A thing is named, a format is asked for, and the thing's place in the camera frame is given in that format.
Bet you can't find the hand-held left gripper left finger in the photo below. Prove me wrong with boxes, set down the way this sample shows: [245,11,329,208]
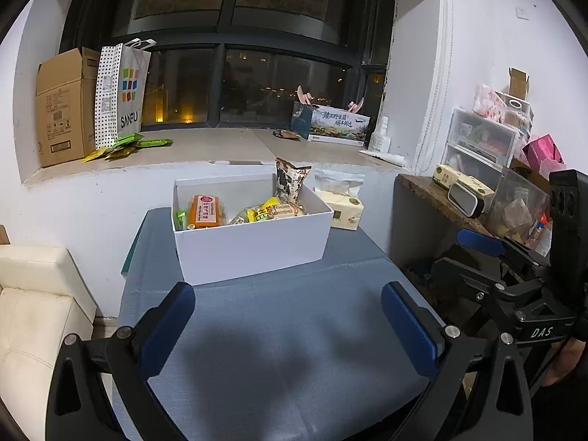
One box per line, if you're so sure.
[46,282,196,441]

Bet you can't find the clear plastic container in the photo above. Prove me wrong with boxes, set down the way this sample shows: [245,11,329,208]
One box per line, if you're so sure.
[487,168,553,258]

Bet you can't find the person's right hand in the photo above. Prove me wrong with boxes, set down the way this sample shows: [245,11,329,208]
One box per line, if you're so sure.
[551,339,588,387]

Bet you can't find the dark framed window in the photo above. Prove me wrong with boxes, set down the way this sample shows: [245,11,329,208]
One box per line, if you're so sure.
[60,0,398,132]

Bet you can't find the beige cake packet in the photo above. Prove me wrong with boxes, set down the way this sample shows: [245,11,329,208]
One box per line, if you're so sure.
[266,202,305,221]

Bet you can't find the blue tablecloth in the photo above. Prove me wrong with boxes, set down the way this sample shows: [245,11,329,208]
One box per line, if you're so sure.
[110,207,469,441]

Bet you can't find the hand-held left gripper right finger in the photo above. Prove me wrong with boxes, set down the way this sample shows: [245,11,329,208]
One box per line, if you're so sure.
[381,281,534,441]

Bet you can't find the white dotted shopping bag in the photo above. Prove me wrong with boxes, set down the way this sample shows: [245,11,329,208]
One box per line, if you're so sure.
[94,38,157,148]

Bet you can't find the orange snack packet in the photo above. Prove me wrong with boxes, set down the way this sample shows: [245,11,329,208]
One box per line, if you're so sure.
[188,194,229,230]

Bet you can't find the brown cardboard box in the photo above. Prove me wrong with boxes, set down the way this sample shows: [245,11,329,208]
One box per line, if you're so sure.
[36,47,103,169]

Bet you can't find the pile of green sachets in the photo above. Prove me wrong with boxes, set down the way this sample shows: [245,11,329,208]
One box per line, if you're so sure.
[82,132,173,164]

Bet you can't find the white plastic bottle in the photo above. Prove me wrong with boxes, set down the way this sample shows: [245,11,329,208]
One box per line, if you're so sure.
[369,116,391,153]

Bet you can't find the wooden side table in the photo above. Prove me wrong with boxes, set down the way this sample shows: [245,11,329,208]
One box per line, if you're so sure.
[395,173,498,240]

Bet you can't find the white box with round window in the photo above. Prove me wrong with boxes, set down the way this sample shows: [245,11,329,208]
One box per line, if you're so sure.
[498,93,535,130]

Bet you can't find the clear plastic bag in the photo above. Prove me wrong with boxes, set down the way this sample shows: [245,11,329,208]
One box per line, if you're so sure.
[315,168,366,194]

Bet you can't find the grey and white clock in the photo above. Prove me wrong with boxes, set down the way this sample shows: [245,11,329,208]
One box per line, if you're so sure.
[448,183,486,219]

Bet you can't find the small open cardboard box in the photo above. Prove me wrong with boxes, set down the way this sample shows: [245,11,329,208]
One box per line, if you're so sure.
[508,68,532,97]

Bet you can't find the cream tissue pack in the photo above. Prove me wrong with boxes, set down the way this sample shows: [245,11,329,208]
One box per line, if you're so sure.
[315,189,365,231]

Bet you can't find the teal table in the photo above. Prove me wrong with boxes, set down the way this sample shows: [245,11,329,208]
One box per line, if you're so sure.
[120,211,148,277]

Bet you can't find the cream leather sofa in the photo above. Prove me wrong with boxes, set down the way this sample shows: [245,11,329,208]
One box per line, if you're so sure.
[0,244,97,419]

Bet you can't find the yellow snack packet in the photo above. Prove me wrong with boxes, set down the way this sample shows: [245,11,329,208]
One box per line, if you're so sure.
[247,197,282,224]

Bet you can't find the printed landscape carton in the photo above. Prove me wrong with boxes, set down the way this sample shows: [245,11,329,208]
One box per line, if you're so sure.
[289,101,371,146]

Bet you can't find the cream carton with green print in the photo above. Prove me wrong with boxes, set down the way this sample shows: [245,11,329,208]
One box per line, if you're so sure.
[433,164,495,199]

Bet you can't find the white cardboard box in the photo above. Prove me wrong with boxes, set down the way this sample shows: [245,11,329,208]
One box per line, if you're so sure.
[172,173,334,286]

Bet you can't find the stone window sill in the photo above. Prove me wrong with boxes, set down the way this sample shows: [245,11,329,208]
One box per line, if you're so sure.
[23,126,406,185]

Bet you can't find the pink floral box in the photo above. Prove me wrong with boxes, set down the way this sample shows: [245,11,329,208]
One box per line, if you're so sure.
[473,83,509,123]

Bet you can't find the brown patterned snack bag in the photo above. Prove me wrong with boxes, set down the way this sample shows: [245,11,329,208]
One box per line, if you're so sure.
[275,157,312,205]

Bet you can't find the white tube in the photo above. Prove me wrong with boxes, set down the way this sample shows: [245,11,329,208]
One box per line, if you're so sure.
[358,149,406,167]

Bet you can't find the clear plastic drawer unit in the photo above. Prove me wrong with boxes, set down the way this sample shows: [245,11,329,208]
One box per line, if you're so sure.
[443,108,521,181]

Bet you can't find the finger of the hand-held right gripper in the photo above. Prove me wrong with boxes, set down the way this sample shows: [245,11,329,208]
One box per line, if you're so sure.
[457,229,551,268]
[431,257,545,331]

